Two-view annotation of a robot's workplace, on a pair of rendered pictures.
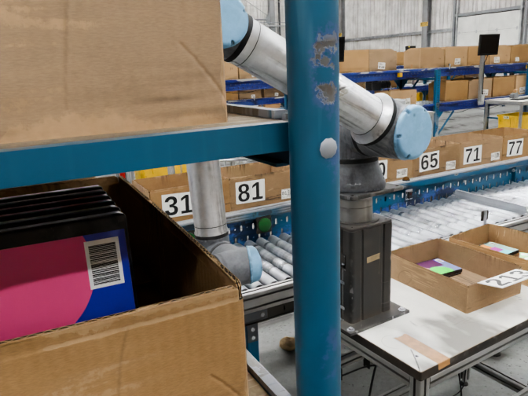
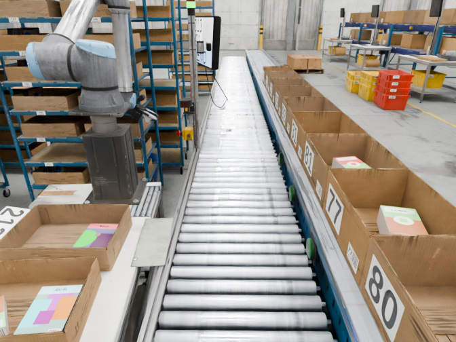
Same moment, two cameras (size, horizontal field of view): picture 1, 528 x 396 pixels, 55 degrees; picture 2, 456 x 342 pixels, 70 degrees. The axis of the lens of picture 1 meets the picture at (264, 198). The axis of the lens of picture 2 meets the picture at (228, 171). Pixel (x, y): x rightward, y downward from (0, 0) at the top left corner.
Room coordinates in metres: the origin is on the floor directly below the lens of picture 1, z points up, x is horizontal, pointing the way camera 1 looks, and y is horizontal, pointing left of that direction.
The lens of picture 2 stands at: (2.74, -1.28, 1.54)
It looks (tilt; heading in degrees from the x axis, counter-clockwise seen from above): 25 degrees down; 118
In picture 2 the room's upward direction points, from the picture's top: straight up
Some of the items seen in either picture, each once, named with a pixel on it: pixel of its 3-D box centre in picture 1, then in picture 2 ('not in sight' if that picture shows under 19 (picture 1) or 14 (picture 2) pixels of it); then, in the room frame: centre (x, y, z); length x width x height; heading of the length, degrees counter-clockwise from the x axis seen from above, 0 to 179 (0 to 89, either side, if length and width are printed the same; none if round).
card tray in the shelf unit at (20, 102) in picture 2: not in sight; (51, 98); (0.41, 0.24, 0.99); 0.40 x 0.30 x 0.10; 26
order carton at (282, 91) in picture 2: not in sight; (297, 102); (2.05, 1.10, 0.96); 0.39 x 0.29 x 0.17; 117
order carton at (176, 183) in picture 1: (181, 196); (324, 136); (2.41, 0.40, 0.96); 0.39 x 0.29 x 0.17; 118
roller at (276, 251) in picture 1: (285, 257); (239, 205); (2.15, -0.08, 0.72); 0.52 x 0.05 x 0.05; 28
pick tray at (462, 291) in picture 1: (451, 271); (70, 235); (1.74, -0.68, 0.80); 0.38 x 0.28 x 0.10; 29
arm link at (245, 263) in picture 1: (233, 266); not in sight; (1.17, 0.08, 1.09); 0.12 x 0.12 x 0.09; 30
